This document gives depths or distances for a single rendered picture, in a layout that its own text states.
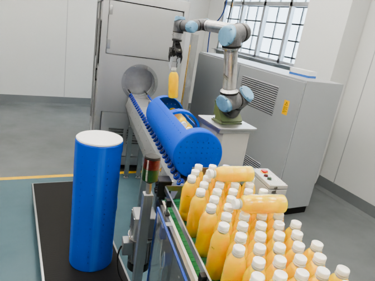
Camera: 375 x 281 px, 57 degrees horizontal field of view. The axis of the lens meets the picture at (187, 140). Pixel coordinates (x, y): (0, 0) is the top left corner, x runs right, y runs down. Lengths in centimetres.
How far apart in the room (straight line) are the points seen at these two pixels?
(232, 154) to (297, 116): 118
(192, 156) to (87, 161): 62
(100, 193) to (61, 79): 492
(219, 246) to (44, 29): 592
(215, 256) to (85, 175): 109
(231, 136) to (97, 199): 97
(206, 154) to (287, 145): 172
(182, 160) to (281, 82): 197
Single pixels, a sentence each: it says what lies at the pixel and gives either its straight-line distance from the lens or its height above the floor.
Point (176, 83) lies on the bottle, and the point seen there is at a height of 136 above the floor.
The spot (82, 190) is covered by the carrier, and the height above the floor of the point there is 73.
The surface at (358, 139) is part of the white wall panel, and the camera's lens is 456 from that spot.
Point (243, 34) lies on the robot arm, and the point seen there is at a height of 176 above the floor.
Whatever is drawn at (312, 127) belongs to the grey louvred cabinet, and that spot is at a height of 100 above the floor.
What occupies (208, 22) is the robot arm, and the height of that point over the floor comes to 180.
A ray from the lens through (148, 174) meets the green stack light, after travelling 132.
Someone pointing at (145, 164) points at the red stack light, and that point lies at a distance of 131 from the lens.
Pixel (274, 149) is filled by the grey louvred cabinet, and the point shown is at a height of 70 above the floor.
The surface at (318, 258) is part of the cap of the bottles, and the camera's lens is 123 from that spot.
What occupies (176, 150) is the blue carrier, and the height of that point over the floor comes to 112.
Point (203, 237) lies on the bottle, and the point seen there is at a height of 99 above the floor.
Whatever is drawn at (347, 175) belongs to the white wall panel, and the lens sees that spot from 467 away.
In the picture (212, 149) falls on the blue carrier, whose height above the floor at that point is 113.
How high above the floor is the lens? 174
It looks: 18 degrees down
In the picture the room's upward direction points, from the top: 9 degrees clockwise
